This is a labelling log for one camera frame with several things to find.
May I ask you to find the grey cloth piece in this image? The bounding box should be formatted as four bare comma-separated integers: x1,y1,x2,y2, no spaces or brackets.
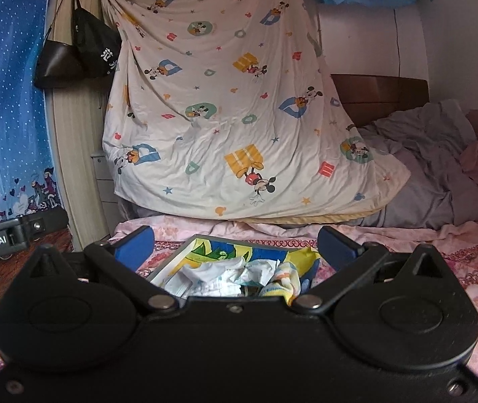
234,259,280,287

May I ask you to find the white quilted cloth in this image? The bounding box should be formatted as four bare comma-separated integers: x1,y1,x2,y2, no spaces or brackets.
163,258,245,299

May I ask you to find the colourful patterned cloth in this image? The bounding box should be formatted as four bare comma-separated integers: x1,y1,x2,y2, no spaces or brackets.
259,261,301,306

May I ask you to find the blue dotted cartoon curtain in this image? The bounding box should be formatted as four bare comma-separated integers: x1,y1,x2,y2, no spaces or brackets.
0,0,61,222

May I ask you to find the black fabric bag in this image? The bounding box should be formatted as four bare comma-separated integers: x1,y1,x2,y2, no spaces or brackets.
71,0,121,78

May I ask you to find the wooden wardrobe panel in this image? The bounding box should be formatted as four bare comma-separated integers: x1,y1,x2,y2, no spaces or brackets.
45,0,113,250

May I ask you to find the black leather handbag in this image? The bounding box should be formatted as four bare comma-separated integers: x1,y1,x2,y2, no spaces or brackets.
33,0,85,90

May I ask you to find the brown wooden headboard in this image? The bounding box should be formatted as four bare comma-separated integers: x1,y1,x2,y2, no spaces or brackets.
332,74,429,127

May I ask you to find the Mickey Mouse print pillow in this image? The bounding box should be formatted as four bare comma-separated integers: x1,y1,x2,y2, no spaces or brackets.
101,0,410,224

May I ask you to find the pink floral bed sheet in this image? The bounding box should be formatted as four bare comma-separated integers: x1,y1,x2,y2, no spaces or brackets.
0,213,478,391

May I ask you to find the grey crumpled blanket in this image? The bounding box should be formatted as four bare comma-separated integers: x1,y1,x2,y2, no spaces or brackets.
349,99,478,230

